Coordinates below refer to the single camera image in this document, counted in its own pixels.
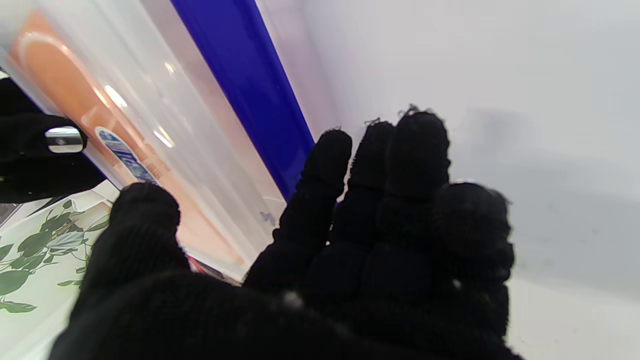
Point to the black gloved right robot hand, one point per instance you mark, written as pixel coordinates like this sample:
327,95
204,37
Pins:
30,170

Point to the printed room backdrop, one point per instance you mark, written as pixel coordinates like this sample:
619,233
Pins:
35,260

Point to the clear lid with orange label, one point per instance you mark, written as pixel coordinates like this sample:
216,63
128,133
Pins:
65,85

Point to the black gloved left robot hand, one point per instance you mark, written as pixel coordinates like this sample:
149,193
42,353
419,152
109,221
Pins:
350,280

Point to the clear container with blue clips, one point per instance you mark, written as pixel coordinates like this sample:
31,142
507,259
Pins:
240,75

